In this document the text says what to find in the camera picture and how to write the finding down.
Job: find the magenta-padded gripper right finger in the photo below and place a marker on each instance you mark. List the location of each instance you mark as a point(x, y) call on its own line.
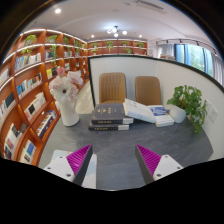
point(166, 165)

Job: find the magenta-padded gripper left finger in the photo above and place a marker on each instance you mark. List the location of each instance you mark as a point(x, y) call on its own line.
point(60, 166)

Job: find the blue white book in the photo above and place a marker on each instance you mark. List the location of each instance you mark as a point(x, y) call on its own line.
point(163, 116)

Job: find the white plant pot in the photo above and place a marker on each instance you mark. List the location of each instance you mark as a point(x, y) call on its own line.
point(177, 115)

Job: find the white jug vase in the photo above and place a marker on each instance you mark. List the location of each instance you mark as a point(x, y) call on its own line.
point(69, 115)

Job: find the thick white book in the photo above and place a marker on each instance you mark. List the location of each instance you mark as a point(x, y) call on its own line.
point(138, 111)

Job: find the dark hardcover book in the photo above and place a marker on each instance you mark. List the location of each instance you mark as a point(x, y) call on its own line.
point(106, 127)
point(108, 112)

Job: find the green leafy plant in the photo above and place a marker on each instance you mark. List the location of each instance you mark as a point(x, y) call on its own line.
point(190, 100)

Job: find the orange wooden shelf unit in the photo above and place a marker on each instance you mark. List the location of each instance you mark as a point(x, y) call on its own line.
point(23, 96)

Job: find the pink white flower bouquet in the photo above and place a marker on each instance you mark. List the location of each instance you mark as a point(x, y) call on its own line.
point(65, 86)

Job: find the grey curtain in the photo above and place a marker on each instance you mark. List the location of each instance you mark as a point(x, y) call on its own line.
point(218, 68)

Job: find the window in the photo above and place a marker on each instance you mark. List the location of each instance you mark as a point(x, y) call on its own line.
point(195, 58)

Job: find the multi-bulb ceiling lamp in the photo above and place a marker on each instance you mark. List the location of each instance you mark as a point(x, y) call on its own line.
point(116, 30)

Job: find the ceiling air vent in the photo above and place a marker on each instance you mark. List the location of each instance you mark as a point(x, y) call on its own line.
point(150, 5)

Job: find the white wall outlet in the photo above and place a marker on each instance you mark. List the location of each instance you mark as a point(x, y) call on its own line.
point(212, 112)

